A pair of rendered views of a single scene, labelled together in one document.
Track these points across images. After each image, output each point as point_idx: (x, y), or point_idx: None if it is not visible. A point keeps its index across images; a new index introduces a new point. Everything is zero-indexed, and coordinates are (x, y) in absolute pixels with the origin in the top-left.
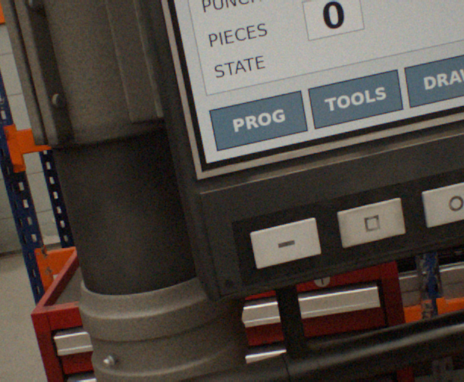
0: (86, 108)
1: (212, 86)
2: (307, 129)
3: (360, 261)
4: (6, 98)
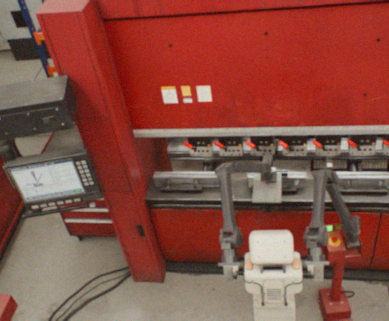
0: None
1: (25, 196)
2: (35, 198)
3: (43, 208)
4: (46, 58)
